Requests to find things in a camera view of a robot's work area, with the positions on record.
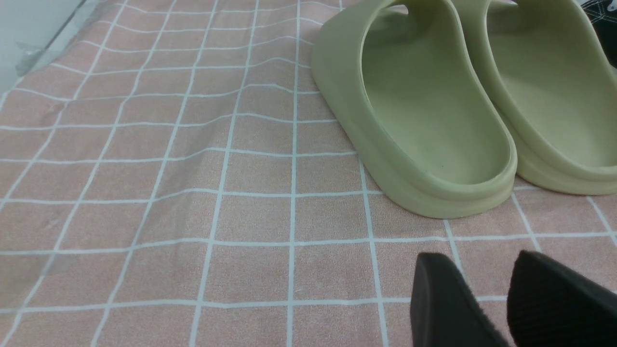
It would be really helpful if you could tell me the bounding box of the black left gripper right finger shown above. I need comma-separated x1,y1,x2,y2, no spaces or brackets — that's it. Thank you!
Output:
507,251,617,347

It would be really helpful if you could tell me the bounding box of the right green slipper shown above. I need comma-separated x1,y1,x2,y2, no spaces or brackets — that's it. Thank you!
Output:
453,0,617,196

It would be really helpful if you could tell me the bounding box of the pink checkered tablecloth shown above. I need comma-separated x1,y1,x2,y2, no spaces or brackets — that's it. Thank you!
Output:
0,0,617,347

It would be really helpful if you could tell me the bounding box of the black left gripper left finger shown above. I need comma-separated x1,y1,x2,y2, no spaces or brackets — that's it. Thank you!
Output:
410,253,509,347

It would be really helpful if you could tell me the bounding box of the left green slipper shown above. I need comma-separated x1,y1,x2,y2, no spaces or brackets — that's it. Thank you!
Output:
311,0,517,219

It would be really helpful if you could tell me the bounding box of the green slipper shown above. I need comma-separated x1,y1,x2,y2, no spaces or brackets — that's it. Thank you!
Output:
311,0,517,219
453,0,617,196

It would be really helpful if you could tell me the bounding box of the left black canvas sneaker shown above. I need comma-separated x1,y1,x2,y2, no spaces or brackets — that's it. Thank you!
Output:
581,0,617,68

